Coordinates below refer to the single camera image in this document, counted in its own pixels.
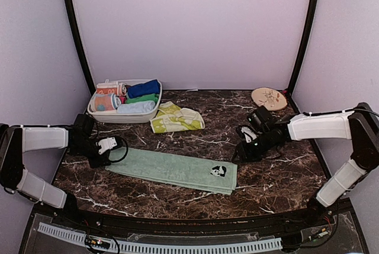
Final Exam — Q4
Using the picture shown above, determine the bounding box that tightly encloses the left black frame post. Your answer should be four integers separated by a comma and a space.
64, 0, 96, 94

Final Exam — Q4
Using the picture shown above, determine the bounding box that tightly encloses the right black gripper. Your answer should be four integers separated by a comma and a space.
232, 130, 277, 163

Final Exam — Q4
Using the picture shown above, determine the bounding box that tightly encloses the black frame post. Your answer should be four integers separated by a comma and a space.
286, 0, 318, 97
64, 0, 96, 94

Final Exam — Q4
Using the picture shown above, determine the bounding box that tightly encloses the orange patterned rolled towel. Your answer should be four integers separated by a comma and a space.
96, 79, 125, 95

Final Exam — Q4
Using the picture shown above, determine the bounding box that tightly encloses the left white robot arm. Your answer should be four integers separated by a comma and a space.
1, 114, 117, 228

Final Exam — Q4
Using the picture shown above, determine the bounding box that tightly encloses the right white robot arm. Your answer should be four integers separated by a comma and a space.
232, 102, 378, 227

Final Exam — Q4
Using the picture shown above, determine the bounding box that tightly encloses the right black frame post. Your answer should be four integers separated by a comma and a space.
286, 0, 318, 97

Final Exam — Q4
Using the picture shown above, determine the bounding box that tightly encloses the yellow-green patterned towel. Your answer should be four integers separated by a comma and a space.
150, 101, 205, 133

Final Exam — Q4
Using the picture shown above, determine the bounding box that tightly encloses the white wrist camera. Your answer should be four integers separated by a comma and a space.
97, 136, 122, 155
236, 125, 257, 143

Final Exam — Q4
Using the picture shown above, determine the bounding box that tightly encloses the green rolled towel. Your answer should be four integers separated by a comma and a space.
126, 94, 159, 104

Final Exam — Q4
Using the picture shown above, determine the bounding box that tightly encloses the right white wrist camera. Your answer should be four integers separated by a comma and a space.
236, 125, 257, 143

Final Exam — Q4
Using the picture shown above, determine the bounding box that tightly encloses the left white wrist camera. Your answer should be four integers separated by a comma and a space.
97, 136, 122, 155

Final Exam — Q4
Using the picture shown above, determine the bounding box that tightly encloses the white plastic basket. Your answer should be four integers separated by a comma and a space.
87, 79, 162, 124

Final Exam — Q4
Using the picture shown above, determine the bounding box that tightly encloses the orange blue rolled towel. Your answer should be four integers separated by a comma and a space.
90, 94, 121, 112

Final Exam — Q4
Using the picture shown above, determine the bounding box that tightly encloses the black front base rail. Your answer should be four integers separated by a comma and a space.
24, 192, 350, 237

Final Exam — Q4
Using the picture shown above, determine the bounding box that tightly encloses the pale blue rolled towel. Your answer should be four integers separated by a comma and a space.
117, 101, 156, 114

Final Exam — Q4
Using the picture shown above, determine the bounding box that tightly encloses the cream bird-pattern plate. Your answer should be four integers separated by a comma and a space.
251, 88, 288, 111

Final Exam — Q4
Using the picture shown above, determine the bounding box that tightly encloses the white slotted cable duct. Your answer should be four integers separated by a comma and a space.
37, 222, 282, 253

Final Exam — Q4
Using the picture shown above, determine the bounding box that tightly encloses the sage green towel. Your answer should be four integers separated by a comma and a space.
105, 148, 237, 195

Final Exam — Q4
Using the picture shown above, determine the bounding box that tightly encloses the pink red rolled towel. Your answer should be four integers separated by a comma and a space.
118, 85, 129, 104

